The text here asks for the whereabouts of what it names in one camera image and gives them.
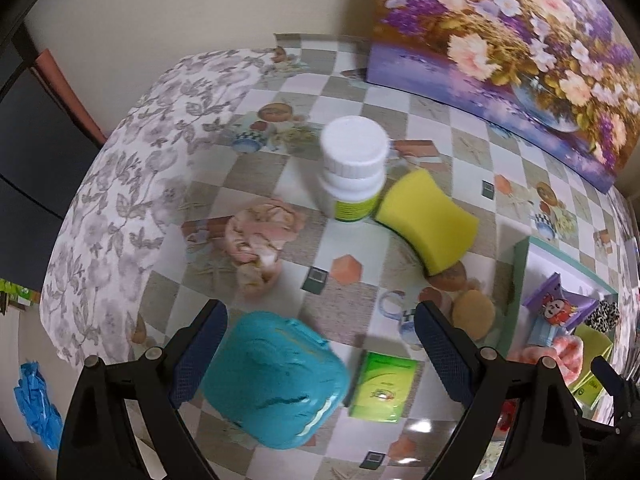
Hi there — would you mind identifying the green tea packet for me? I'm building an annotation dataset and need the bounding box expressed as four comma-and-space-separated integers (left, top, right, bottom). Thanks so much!
348, 351, 420, 422

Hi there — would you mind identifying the purple packet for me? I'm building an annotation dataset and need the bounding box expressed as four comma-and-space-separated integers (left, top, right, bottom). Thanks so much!
524, 273, 598, 331

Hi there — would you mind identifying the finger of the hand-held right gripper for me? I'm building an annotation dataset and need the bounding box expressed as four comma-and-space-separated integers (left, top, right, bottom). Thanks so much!
591, 356, 640, 427

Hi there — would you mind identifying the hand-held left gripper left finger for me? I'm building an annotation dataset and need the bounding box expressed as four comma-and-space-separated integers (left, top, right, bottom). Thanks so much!
57, 299, 229, 480

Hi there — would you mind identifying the green packaging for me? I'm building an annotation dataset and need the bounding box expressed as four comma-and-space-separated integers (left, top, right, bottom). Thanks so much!
0, 277, 43, 316

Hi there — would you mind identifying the blue plastic bag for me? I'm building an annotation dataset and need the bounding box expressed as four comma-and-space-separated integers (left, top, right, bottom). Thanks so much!
14, 360, 63, 451

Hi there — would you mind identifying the grey floral cloth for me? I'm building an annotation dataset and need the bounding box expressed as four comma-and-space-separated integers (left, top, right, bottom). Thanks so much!
39, 49, 281, 363

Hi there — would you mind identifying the pink fluffy towel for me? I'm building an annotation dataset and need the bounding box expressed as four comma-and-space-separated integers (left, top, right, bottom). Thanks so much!
507, 336, 586, 386

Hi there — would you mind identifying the yellow sponge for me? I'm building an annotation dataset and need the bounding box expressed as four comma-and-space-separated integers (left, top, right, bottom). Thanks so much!
375, 169, 480, 277

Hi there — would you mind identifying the beige round puff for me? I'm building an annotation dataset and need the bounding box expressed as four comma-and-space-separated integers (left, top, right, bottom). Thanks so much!
451, 290, 497, 341

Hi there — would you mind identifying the teal plastic box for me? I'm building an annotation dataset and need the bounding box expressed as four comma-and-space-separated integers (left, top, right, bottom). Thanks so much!
200, 311, 350, 451

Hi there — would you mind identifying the white bottle with green label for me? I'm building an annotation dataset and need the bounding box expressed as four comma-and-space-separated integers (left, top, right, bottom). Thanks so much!
319, 116, 391, 223

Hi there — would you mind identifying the checkered printed tablecloth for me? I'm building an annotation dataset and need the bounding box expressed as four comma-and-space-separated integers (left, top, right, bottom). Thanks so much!
125, 34, 640, 480

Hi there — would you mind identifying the leopard print scrunchie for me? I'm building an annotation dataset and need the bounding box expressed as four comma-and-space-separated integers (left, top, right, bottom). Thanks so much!
585, 299, 621, 331

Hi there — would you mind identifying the floral painting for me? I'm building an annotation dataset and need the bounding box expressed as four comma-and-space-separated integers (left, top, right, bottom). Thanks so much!
366, 0, 640, 195

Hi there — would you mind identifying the dark cabinet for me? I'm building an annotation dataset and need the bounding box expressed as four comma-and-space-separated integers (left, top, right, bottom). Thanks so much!
0, 20, 103, 283

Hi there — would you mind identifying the blue face mask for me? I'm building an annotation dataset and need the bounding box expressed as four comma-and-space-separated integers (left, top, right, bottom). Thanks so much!
530, 319, 568, 348

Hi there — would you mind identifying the long green pack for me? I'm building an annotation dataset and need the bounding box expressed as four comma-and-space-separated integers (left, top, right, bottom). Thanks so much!
572, 377, 608, 408

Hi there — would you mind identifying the white tray with teal rim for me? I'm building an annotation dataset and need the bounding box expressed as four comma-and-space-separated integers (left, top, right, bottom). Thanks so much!
500, 236, 640, 480

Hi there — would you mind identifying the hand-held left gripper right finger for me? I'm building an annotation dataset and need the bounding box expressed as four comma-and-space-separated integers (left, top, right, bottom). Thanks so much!
414, 301, 588, 480

